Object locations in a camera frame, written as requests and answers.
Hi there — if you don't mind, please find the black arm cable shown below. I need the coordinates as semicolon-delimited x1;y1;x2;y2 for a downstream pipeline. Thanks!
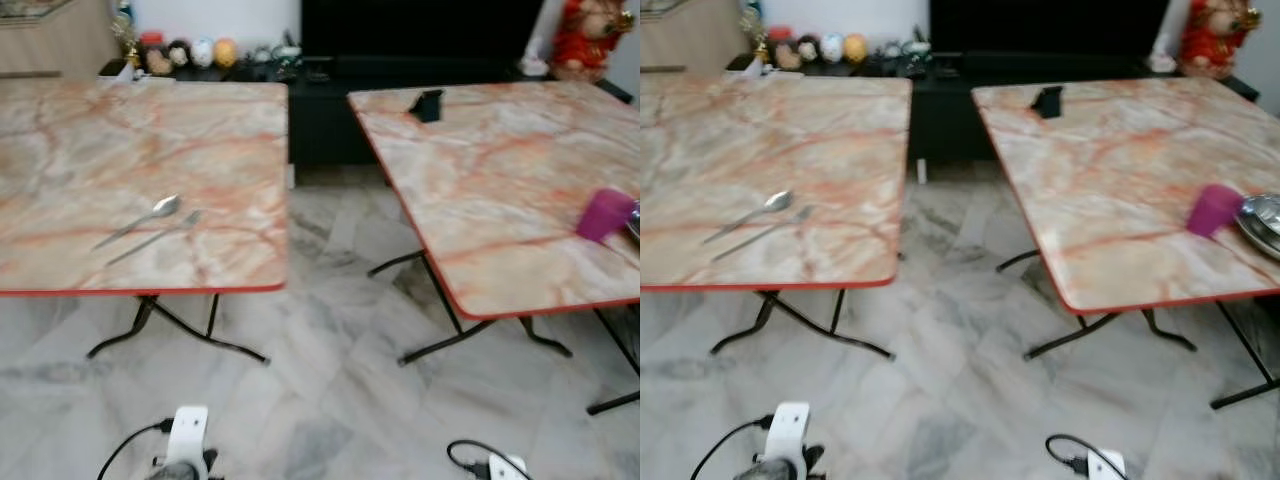
446;439;497;480
1046;433;1097;480
689;414;777;480
96;419;174;480

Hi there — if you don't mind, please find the red-lidded clear jar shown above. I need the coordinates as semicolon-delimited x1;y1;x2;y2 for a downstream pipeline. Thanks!
139;31;173;77
767;26;799;71

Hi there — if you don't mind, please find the purple plastic cup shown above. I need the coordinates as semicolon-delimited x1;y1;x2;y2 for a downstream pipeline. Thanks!
1185;182;1247;240
575;187;638;245

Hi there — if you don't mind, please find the red plush figure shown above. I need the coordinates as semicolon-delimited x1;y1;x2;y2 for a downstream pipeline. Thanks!
1177;0;1264;80
549;0;635;82

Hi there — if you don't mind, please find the gold trophy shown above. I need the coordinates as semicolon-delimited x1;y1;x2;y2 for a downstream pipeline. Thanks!
111;0;142;72
741;0;770;64

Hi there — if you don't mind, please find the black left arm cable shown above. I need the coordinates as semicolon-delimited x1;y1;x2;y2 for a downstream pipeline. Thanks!
689;414;777;480
96;419;174;480

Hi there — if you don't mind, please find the steel spoon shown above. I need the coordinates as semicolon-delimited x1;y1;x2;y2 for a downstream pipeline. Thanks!
92;193;183;252
700;189;796;247

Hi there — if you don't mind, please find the small black holder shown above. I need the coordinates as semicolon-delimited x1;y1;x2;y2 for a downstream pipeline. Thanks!
409;88;446;125
1029;84;1065;121

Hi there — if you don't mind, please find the light wooden cabinet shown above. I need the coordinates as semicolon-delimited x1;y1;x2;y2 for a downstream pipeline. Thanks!
0;0;122;80
640;0;747;74

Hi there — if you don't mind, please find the marble folding table red rim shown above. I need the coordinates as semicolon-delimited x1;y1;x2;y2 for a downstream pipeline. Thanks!
640;72;914;360
0;77;292;364
971;77;1280;410
346;81;641;417

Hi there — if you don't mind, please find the black television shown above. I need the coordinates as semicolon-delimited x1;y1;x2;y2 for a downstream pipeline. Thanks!
927;0;1172;57
299;0;547;62

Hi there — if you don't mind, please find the steel fork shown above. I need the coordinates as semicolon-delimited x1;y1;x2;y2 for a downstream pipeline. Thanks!
711;205;815;264
104;209;204;268

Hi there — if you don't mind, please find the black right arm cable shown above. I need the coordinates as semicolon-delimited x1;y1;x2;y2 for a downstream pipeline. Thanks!
1046;433;1097;480
446;439;497;480

